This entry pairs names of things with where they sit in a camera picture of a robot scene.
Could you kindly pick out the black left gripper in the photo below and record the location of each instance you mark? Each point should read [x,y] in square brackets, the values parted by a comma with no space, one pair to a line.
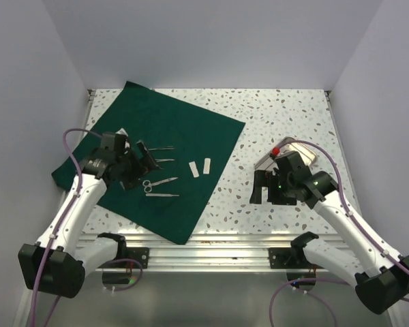
[143,165]

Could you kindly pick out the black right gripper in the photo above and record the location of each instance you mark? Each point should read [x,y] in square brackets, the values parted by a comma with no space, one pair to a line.
[262,179]

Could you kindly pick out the steel surgical scissors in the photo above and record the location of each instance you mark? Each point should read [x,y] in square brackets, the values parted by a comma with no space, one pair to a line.
[148,185]

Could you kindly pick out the steel tweezers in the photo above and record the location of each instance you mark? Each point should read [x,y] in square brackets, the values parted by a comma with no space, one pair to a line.
[161,195]

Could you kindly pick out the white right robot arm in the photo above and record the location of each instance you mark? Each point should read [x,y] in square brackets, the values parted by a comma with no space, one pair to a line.
[378,273]

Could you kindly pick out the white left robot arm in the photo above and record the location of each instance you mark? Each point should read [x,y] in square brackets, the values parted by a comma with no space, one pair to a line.
[54,264]

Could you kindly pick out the dark green surgical cloth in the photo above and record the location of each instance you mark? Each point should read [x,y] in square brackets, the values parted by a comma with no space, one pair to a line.
[161,120]

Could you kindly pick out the stainless steel tray lid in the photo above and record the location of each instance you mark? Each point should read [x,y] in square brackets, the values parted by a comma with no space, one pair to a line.
[289,144]

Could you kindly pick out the white packet left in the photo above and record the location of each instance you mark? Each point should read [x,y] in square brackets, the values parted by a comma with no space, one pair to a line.
[194,169]

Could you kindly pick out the white packet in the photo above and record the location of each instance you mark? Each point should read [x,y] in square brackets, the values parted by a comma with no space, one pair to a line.
[194,169]
[207,166]

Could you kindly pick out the white packet right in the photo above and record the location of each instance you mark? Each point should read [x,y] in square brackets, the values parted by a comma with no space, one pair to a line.
[207,166]

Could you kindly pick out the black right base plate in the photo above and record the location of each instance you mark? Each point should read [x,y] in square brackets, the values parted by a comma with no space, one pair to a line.
[281,258]

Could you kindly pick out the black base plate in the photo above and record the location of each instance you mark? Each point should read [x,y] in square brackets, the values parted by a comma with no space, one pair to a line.
[281,258]
[139,254]

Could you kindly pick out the aluminium rail frame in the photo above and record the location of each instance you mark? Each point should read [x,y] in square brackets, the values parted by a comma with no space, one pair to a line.
[233,236]

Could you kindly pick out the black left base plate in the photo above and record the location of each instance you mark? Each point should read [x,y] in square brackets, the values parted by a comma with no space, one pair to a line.
[139,254]

